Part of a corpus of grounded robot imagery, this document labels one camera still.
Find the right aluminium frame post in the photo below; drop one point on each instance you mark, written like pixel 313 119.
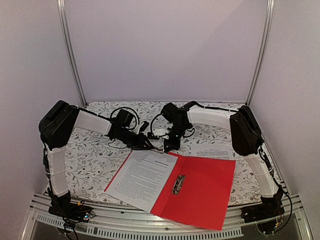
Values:
pixel 270 6

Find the spine metal folder clip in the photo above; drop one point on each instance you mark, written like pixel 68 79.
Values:
pixel 178 184

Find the printed white paper sheets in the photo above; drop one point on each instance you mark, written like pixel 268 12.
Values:
pixel 141 178

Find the separate printed paper sheet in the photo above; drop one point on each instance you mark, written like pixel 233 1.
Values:
pixel 220 151

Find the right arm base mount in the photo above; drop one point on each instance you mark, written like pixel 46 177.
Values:
pixel 270 207

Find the aluminium frame post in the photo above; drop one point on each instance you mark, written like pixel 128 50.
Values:
pixel 61 7
pixel 270 6

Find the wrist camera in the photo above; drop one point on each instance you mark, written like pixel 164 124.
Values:
pixel 158 133
pixel 141 127

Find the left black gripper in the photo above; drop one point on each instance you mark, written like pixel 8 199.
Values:
pixel 140 142

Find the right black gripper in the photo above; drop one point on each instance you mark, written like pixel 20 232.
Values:
pixel 172 145

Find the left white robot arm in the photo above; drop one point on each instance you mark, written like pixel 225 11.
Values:
pixel 56 128

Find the left aluminium frame post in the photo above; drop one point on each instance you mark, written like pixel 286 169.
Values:
pixel 61 7

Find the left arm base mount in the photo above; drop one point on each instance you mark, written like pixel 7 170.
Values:
pixel 62 206

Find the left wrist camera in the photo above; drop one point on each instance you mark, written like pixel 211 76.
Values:
pixel 141 127

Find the red file folder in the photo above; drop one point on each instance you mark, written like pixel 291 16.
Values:
pixel 205 193

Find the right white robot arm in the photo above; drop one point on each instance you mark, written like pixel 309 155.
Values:
pixel 246 137

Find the aluminium front rail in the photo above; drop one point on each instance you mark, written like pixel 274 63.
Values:
pixel 122 222

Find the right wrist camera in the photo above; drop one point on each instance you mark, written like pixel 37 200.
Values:
pixel 158 133

